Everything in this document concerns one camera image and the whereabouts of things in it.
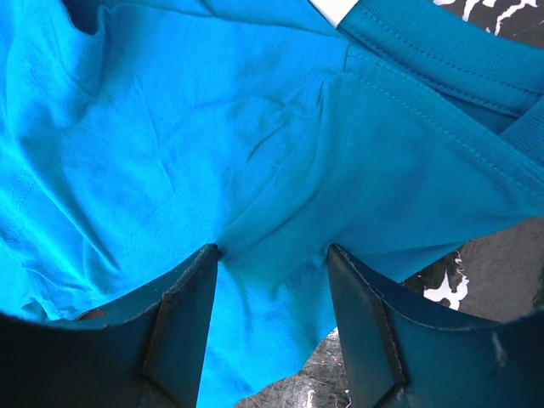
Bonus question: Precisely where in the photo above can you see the teal blue t shirt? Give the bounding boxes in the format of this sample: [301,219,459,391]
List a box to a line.
[1,1,543,407]

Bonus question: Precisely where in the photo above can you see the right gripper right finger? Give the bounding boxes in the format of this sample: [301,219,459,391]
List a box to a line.
[327,245,543,407]

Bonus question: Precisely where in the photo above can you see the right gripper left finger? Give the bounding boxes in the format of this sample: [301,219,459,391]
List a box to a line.
[1,244,218,407]

